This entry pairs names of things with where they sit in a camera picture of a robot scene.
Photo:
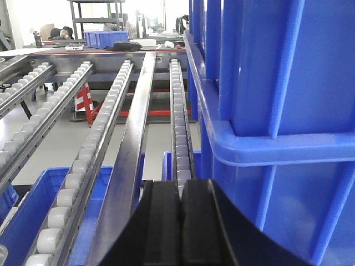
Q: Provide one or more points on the steel divider rail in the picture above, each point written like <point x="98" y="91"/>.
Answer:
<point x="120" y="199"/>

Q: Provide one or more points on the roller track left of divider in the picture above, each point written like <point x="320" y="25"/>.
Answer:
<point x="56" y="236"/>

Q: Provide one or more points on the upper stacked blue crate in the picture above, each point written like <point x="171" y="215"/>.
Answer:
<point x="279" y="67"/>

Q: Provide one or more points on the large blue plastic crate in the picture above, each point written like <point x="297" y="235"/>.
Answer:
<point x="296" y="189"/>

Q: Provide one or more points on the blue bin below rollers left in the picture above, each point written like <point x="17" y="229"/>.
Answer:
<point x="23" y="228"/>

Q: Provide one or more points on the blue bin below rollers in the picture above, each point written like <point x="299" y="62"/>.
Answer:
<point x="23" y="228"/>
<point x="167" y="166"/>

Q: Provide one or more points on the grey metal shelving rack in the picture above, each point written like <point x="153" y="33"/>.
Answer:
<point x="103" y="12"/>

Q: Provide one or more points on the seated person in background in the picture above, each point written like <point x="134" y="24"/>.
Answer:
<point x="64" y="33"/>

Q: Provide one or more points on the red white barrier stand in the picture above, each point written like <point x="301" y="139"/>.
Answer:
<point x="84" y="102"/>

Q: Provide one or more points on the far left roller track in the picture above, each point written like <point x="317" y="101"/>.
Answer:
<point x="14" y="95"/>

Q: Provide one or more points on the distant blue bin on table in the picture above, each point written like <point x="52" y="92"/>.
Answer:
<point x="102" y="39"/>

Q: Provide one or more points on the black bag on table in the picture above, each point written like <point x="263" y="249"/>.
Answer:
<point x="122" y="46"/>

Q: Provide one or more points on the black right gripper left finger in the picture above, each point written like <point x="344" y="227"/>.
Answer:
<point x="148" y="236"/>

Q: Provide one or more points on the roller track beside crate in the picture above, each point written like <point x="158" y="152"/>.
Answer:
<point x="182" y="158"/>

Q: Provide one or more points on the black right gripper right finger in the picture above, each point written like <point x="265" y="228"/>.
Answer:
<point x="215" y="232"/>

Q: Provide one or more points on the red floor frame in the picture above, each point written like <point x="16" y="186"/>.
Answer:
<point x="159" y="108"/>

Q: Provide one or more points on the blue bin below rollers right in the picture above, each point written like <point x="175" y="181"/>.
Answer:
<point x="167" y="166"/>

